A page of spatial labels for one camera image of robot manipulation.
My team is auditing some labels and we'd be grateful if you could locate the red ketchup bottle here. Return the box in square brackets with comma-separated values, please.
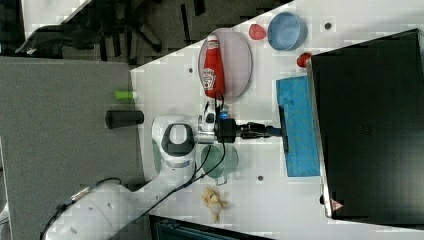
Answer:
[202, 35, 225, 98]

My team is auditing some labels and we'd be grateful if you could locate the blue bowl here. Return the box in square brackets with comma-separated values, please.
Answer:
[267, 12, 308, 51]

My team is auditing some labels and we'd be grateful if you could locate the grey round plate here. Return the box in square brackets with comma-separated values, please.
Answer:
[210, 28, 253, 101]

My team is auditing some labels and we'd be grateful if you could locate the dark bin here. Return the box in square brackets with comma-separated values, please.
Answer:
[149, 215, 271, 240]

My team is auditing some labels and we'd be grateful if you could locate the beige plush toy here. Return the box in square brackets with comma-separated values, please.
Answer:
[201, 187, 227, 223]

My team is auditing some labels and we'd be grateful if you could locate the red toy fruit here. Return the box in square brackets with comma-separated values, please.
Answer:
[296, 52, 312, 68]

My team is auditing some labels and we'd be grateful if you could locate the black cable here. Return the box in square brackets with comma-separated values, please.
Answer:
[39, 90, 228, 240]

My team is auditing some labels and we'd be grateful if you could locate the oven door with blue film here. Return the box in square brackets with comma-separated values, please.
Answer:
[276, 76, 320, 177]

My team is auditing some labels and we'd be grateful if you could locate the black cylinder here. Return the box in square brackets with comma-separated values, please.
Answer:
[105, 110, 144, 129]

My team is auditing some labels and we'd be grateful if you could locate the green marker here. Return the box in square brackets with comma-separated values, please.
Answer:
[114, 90, 137, 100]

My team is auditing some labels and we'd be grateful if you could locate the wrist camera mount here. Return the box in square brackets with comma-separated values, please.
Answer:
[197, 101, 229, 144]

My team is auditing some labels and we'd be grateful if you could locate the black office chair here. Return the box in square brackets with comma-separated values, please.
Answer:
[15, 0, 162, 55]

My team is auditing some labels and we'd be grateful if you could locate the red strawberry toy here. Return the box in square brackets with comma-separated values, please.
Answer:
[249, 24, 267, 40]

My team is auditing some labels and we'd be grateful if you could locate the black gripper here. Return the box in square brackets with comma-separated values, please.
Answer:
[215, 118, 272, 143]

